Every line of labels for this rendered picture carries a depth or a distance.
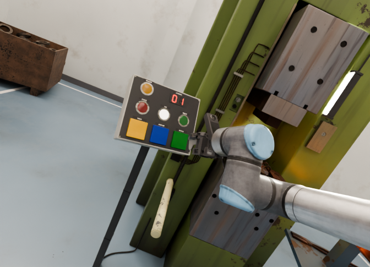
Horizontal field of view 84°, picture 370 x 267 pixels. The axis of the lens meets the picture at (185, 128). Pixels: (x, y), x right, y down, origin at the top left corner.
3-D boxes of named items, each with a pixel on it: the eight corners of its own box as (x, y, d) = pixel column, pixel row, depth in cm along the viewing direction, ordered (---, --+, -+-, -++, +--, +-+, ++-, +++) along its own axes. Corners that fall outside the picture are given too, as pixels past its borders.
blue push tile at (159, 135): (165, 145, 89) (169, 128, 90) (149, 141, 85) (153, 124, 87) (164, 145, 91) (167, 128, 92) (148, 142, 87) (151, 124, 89)
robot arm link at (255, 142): (247, 156, 48) (255, 116, 50) (215, 154, 58) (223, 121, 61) (274, 167, 51) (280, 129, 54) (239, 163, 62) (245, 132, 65)
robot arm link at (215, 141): (222, 123, 61) (245, 131, 65) (212, 125, 65) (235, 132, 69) (217, 153, 59) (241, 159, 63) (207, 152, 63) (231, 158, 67)
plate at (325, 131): (320, 153, 118) (337, 127, 113) (305, 147, 118) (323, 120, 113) (317, 152, 120) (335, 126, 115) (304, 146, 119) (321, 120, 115)
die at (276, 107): (297, 127, 103) (308, 110, 100) (261, 110, 102) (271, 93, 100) (270, 112, 143) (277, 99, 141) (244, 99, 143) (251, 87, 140)
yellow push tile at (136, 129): (144, 140, 85) (148, 123, 86) (126, 135, 82) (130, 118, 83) (143, 140, 86) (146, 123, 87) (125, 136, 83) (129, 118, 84)
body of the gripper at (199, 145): (190, 153, 74) (209, 155, 63) (194, 130, 75) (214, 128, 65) (207, 158, 77) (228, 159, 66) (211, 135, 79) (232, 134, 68)
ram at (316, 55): (332, 121, 101) (386, 41, 90) (262, 89, 99) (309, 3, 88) (294, 107, 141) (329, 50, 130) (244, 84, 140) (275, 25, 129)
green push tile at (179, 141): (185, 150, 94) (188, 134, 95) (171, 146, 91) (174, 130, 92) (183, 150, 95) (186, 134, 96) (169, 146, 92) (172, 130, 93)
